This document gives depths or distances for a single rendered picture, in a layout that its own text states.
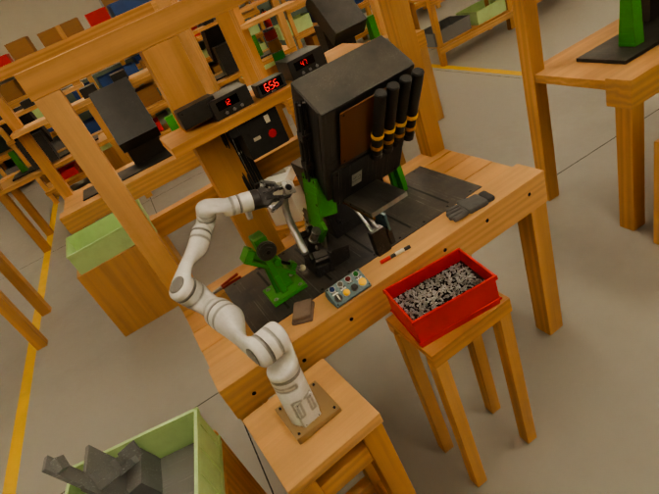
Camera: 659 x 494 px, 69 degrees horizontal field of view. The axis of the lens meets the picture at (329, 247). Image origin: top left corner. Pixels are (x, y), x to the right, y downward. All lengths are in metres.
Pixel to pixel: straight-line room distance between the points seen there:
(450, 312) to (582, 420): 0.96
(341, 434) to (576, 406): 1.26
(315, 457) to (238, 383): 0.41
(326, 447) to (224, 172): 1.14
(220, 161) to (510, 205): 1.17
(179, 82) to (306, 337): 1.03
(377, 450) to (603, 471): 1.02
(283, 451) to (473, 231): 1.06
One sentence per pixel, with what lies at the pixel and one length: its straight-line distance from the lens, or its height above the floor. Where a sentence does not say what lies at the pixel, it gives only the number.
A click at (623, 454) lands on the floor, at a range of 2.30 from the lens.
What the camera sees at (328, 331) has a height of 0.85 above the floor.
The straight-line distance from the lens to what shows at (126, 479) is 1.66.
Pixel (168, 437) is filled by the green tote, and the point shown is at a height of 0.91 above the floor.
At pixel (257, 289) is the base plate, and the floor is 0.90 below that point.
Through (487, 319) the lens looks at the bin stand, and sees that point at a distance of 1.67.
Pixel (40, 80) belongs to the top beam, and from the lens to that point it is 1.90.
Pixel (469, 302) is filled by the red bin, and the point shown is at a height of 0.87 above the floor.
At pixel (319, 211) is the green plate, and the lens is 1.79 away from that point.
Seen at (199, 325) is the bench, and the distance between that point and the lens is 2.05.
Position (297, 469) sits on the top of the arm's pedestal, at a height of 0.85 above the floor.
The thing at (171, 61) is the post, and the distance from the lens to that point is 1.93.
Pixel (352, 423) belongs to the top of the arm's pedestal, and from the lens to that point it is 1.44.
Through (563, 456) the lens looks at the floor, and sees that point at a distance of 2.28.
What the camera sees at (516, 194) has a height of 0.88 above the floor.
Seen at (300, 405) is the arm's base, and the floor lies 0.95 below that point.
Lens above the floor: 1.96
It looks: 31 degrees down
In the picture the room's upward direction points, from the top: 24 degrees counter-clockwise
